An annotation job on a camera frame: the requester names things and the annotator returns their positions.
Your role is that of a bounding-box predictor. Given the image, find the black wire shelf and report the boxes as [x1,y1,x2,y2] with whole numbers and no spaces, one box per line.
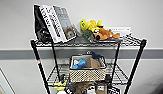
[29,34,148,94]

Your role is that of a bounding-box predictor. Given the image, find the black glossy bag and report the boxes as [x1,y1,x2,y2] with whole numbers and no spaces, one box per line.
[65,80,78,94]

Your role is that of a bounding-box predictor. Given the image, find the orange plush toy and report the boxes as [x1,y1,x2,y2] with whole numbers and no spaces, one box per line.
[91,26,122,42]

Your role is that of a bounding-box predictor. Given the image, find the dark blue item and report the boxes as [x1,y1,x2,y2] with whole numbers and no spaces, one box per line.
[90,50,104,61]

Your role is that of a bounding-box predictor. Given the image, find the light blue bag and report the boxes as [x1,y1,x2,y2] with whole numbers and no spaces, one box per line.
[71,58,88,70]

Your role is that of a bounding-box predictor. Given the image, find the white door frame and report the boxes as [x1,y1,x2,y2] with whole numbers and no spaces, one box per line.
[0,59,15,94]

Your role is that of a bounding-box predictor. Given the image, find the small brown cardboard box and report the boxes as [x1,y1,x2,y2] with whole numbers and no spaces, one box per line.
[95,82,108,94]

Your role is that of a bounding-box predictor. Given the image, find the large grey printed box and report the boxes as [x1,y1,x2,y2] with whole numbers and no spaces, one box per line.
[51,4,79,41]

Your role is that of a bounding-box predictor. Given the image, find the white wall socket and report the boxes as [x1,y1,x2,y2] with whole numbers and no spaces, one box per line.
[85,50,94,55]

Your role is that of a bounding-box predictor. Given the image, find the yellow plush toy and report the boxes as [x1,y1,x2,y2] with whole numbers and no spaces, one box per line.
[79,18,104,35]

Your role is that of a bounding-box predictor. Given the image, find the black packet with print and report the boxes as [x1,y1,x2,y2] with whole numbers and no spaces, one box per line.
[106,85,121,94]

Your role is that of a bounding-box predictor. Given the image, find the flat white box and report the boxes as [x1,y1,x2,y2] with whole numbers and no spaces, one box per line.
[105,26,133,38]

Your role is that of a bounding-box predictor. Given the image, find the long grey wall band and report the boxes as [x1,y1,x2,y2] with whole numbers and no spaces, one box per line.
[0,48,163,61]

